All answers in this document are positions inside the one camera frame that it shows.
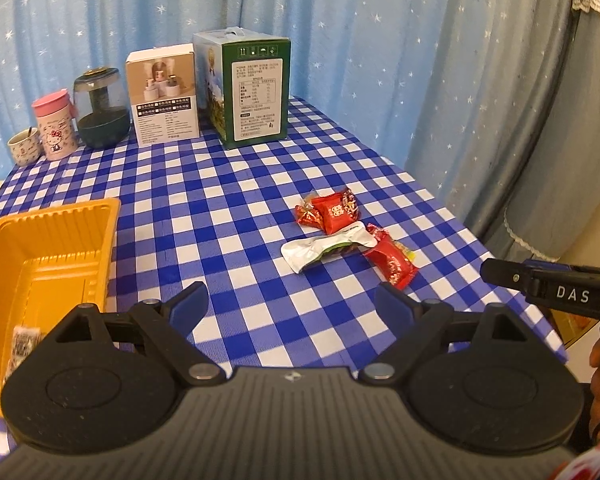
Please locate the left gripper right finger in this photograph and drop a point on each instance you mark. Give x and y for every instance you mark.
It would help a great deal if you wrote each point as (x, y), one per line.
(479, 380)

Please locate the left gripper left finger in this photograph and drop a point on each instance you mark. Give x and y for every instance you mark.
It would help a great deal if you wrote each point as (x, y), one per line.
(99, 381)

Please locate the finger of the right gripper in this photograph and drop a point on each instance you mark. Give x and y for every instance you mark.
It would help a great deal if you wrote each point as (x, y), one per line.
(508, 274)

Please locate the red snack packet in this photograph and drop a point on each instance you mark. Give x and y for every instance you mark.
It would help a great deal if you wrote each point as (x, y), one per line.
(392, 258)

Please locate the large red candy packet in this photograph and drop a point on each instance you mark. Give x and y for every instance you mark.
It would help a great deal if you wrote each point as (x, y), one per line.
(337, 210)

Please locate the white green snack wrapper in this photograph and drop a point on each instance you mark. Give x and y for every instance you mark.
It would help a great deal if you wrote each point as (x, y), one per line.
(299, 254)

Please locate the small red gold candy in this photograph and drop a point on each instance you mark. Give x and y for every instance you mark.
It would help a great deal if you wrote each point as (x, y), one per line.
(307, 215)

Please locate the silver foil snack in tray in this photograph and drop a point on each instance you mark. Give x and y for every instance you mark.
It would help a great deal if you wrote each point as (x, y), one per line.
(24, 341)

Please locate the orange plastic tray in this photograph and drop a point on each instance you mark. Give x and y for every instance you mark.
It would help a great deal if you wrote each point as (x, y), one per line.
(52, 259)

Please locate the grey lace-trimmed cover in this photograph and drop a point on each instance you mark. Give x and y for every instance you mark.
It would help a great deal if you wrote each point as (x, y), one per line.
(559, 190)

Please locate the blue star curtain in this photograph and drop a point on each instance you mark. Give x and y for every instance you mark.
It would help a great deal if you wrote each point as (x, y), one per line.
(453, 91)

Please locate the blue white checkered tablecloth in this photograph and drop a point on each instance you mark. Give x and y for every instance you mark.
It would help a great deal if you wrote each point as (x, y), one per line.
(192, 211)

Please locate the small patterned ceramic cup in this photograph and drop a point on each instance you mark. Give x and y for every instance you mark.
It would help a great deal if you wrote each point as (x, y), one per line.
(25, 147)

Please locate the dark green glass humidifier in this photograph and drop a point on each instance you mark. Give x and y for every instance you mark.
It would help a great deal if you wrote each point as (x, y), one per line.
(103, 117)

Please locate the pink cartoon tumbler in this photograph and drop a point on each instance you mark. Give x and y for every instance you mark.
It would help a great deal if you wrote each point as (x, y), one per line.
(54, 114)

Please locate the white beige product box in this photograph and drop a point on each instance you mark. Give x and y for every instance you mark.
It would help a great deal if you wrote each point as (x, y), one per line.
(163, 95)

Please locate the green carton box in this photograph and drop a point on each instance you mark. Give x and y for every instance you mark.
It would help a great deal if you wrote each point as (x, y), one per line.
(243, 83)

